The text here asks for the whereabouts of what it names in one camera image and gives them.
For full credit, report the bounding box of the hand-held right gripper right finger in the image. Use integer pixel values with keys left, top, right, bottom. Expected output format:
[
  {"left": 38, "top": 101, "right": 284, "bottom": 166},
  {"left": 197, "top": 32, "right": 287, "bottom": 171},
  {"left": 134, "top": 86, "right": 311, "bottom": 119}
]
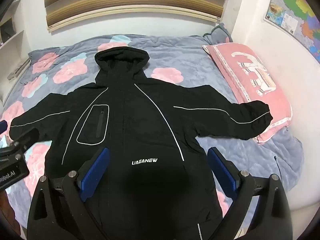
[{"left": 207, "top": 147, "right": 292, "bottom": 240}]

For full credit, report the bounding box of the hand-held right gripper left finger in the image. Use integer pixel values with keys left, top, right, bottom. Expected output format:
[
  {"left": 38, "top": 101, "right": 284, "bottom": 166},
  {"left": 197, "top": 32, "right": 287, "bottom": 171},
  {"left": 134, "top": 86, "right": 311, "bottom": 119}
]
[{"left": 27, "top": 147, "right": 112, "bottom": 240}]

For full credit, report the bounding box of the black hooded jacket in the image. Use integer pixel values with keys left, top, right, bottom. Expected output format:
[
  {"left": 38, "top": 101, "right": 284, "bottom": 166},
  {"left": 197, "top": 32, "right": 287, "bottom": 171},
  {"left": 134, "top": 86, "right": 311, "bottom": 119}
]
[{"left": 9, "top": 47, "right": 273, "bottom": 240}]

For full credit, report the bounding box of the white shelf unit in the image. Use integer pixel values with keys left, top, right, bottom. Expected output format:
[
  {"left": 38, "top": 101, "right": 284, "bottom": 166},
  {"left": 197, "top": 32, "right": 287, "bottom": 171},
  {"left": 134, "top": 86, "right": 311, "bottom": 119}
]
[{"left": 0, "top": 0, "right": 33, "bottom": 103}]

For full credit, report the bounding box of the pink printed pillow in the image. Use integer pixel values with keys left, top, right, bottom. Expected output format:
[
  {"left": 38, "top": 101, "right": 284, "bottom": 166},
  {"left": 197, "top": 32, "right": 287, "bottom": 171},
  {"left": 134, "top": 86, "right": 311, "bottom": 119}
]
[{"left": 202, "top": 42, "right": 293, "bottom": 143}]

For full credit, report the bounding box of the grey floral blanket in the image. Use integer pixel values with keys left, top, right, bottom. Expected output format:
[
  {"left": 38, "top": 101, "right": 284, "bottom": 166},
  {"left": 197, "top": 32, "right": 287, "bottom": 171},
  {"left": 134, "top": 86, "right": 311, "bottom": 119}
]
[{"left": 0, "top": 34, "right": 304, "bottom": 230}]

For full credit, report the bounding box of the grey pillow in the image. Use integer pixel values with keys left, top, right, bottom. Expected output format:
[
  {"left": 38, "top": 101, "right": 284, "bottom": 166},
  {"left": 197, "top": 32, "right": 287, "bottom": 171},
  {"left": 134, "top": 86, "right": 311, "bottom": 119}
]
[{"left": 203, "top": 23, "right": 233, "bottom": 44}]

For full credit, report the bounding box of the striped window blind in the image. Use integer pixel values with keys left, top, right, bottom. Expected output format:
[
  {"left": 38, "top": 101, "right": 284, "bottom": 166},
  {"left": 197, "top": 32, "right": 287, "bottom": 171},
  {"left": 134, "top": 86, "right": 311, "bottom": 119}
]
[{"left": 44, "top": 0, "right": 222, "bottom": 32}]

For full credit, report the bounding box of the wall map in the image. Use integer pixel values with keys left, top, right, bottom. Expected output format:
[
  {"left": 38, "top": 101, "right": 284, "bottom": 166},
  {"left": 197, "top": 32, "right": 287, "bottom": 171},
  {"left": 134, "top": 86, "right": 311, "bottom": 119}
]
[{"left": 264, "top": 0, "right": 320, "bottom": 63}]

